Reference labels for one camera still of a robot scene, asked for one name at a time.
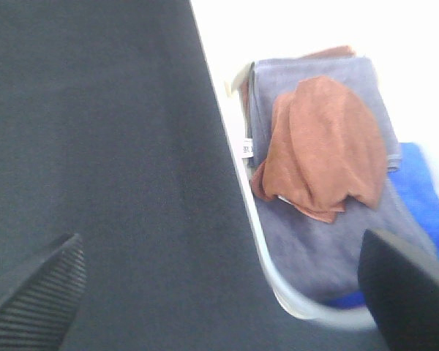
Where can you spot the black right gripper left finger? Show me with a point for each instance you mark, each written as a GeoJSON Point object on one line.
{"type": "Point", "coordinates": [41, 296]}

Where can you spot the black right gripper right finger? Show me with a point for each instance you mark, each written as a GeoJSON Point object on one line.
{"type": "Point", "coordinates": [400, 284]}

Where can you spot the brown towel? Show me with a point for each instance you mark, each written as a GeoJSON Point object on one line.
{"type": "Point", "coordinates": [325, 146]}
{"type": "Point", "coordinates": [343, 51]}

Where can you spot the grey-purple folded towel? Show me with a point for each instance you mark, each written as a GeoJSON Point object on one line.
{"type": "Point", "coordinates": [321, 259]}

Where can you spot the blue towel in bin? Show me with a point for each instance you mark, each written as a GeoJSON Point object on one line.
{"type": "Point", "coordinates": [414, 184]}

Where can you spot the white storage bin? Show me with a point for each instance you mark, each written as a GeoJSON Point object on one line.
{"type": "Point", "coordinates": [400, 37]}

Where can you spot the brown towel under stack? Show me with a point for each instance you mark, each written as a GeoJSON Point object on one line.
{"type": "Point", "coordinates": [343, 51]}

